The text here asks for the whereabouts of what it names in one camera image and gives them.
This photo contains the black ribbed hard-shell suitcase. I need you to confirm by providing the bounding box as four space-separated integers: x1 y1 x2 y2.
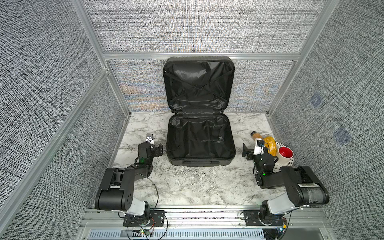
163 56 236 167

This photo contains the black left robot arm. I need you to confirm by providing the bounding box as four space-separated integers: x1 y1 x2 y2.
95 142 163 218

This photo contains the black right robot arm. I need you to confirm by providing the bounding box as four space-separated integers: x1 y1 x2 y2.
242 143 330 219

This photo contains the white perforated plate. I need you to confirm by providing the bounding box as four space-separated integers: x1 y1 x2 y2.
274 141 295 168

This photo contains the white cup red inside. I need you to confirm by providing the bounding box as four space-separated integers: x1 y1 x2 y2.
275 146 295 166

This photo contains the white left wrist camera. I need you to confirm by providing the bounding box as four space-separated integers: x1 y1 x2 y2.
146 134 154 145

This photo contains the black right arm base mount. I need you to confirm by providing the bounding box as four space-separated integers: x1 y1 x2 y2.
242 210 288 228

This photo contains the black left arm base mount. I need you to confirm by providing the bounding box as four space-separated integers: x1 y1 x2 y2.
123 210 166 227

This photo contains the aluminium front rail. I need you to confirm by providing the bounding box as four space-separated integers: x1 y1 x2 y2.
75 206 336 240

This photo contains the aluminium cage frame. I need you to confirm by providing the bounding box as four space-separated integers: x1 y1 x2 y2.
0 0 384 223

